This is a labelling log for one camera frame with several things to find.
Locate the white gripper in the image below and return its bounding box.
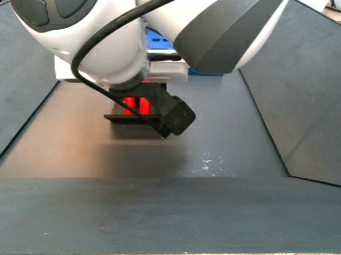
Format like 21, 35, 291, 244
53, 49, 190, 84

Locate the red square-circle peg object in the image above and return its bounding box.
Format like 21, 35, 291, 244
124, 97, 152, 116

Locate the dark grey curved fixture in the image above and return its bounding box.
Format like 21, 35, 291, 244
104, 83, 167, 125

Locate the blue foam shape board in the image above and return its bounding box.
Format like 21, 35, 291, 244
147, 29, 222, 76

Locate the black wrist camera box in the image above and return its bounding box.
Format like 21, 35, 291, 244
108, 83, 196, 139

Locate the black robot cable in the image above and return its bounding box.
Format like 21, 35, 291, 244
69, 0, 175, 133

